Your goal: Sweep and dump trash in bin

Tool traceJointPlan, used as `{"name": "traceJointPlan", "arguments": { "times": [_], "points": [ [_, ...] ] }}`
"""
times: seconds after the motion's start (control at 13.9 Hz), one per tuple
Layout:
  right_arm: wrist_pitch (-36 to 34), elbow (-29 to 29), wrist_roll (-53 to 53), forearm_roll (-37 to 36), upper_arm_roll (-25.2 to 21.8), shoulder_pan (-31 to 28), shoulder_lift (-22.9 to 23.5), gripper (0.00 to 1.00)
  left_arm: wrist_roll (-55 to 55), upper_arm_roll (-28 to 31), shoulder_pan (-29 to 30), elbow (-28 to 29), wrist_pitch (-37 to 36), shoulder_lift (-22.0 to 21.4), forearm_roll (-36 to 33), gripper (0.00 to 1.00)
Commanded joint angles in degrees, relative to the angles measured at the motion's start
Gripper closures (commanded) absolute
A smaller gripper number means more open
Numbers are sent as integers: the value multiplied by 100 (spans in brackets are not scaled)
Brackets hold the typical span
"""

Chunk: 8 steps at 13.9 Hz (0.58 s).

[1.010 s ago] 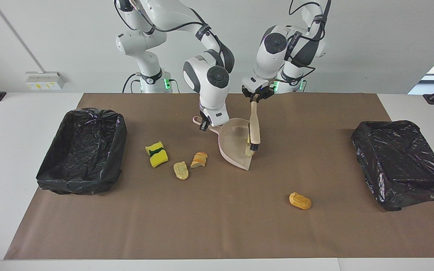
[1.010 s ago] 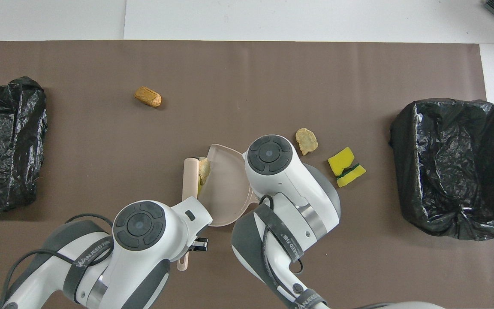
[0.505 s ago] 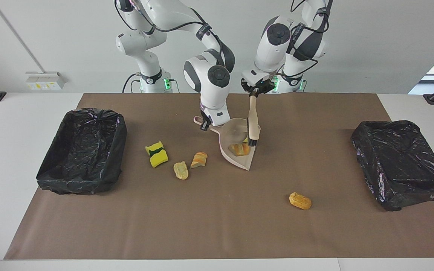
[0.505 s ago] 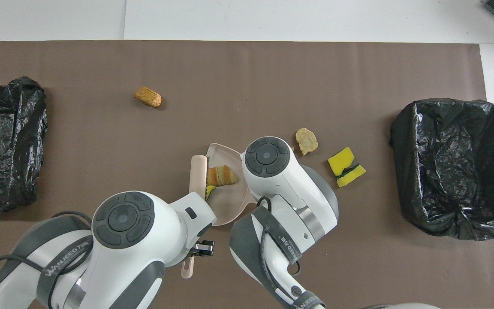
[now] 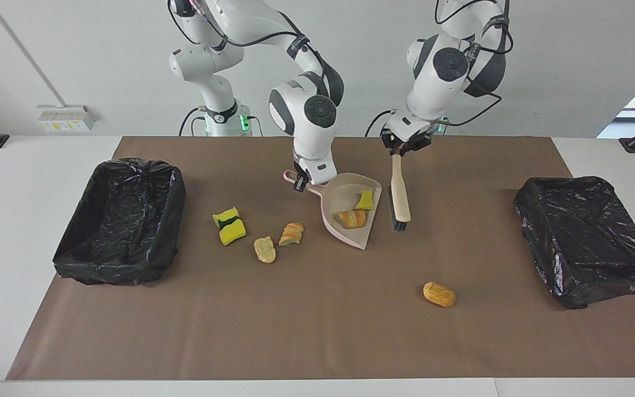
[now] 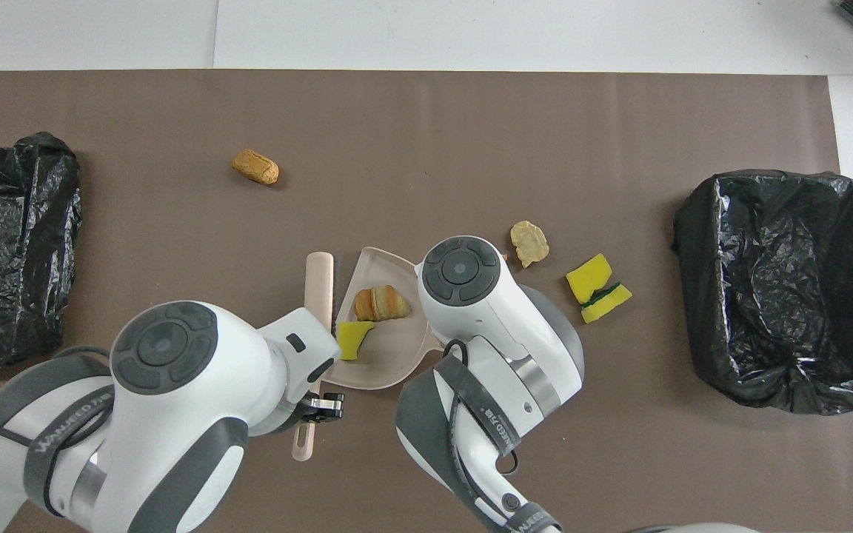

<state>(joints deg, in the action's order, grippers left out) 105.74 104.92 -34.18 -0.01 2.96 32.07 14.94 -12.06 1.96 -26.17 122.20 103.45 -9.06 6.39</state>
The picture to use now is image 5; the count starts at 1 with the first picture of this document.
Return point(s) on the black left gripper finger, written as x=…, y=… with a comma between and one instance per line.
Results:
x=397, y=154

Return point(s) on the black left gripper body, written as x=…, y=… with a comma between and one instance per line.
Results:
x=400, y=144

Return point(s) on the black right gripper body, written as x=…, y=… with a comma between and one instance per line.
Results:
x=301, y=173

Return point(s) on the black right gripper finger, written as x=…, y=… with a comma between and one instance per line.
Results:
x=300, y=187

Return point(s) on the pink plastic dustpan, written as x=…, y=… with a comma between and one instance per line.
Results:
x=339, y=193

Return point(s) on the orange striped toy croissant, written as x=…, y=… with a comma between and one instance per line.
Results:
x=291, y=234

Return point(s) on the small yellow sponge piece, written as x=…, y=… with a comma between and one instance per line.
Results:
x=365, y=201

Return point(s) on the greenish toy croissant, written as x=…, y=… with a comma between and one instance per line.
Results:
x=350, y=219

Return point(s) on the pale yellow toy chip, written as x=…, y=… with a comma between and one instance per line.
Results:
x=265, y=251

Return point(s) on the yellow green twisted sponge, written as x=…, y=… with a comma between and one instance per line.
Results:
x=232, y=234

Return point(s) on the brown toy bread loaf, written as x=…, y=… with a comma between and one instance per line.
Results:
x=439, y=294

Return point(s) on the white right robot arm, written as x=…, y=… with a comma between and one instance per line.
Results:
x=306, y=110

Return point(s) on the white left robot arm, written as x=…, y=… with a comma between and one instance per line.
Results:
x=444, y=66

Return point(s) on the black bag-lined bin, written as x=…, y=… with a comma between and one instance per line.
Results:
x=587, y=242
x=119, y=220

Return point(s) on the brown table mat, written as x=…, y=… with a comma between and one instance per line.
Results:
x=317, y=342

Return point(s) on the white wall socket box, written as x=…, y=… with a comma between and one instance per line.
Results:
x=66, y=118

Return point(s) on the white wall conduit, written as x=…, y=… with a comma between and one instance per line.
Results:
x=28, y=55

